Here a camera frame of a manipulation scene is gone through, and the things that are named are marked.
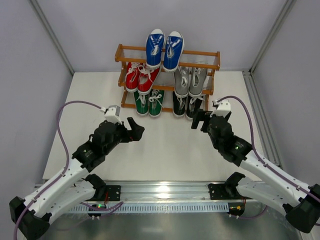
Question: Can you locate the black sneaker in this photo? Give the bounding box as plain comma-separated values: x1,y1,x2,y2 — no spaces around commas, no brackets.
185,95,205,120
172,92,188,118

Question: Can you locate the green sneaker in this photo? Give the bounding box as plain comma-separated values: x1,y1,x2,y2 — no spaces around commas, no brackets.
133,91,149,116
148,89,165,118

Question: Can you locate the grey sneaker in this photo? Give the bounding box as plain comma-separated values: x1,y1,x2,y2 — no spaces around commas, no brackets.
188,67,208,98
173,66,190,98

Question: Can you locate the red sneaker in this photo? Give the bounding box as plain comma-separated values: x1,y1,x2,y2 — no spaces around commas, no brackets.
125,62,141,93
137,64,161,95

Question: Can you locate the blue sneaker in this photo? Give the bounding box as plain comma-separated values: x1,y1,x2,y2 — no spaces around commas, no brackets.
145,28,165,69
163,31,185,72

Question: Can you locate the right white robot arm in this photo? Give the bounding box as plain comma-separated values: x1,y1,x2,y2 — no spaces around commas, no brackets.
191,109,320,234

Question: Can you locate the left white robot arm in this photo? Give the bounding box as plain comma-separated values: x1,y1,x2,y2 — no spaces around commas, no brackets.
9,117,145,240

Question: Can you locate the wooden shoe shelf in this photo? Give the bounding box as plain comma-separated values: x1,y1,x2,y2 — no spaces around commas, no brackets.
115,44,220,115

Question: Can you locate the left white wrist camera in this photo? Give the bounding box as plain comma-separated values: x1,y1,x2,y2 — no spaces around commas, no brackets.
99,105,123,125

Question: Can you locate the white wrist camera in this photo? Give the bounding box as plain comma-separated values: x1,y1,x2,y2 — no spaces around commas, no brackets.
99,105,123,125
210,99,231,118

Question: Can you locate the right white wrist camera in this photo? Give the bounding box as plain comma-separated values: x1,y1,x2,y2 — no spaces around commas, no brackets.
210,99,231,118

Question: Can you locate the aluminium right side rail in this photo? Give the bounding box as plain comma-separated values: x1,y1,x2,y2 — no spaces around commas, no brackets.
242,69,283,169

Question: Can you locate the aluminium rail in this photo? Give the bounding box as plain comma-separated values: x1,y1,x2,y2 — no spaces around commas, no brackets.
242,69,283,169
29,181,303,204

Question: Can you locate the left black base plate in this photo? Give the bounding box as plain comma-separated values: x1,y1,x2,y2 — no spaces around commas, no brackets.
104,185,121,202

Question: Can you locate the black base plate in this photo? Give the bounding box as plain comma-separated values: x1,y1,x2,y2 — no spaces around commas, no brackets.
104,185,121,202
208,183,243,200

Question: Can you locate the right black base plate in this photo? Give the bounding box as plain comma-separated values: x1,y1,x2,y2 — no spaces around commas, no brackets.
208,183,243,200

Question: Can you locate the aluminium front rail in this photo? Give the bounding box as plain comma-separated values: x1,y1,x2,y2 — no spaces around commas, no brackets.
29,181,303,204

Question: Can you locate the slotted grey cable duct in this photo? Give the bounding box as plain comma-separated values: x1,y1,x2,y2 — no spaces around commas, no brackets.
67,202,230,214

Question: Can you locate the left aluminium corner post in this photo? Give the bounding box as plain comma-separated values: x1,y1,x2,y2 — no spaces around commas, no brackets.
28,0,75,76

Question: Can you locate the aluminium corner post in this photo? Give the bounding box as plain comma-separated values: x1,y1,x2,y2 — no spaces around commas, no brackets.
249,0,297,75
28,0,75,76

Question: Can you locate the right aluminium corner post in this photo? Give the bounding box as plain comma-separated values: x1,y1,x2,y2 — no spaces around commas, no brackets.
249,0,297,75

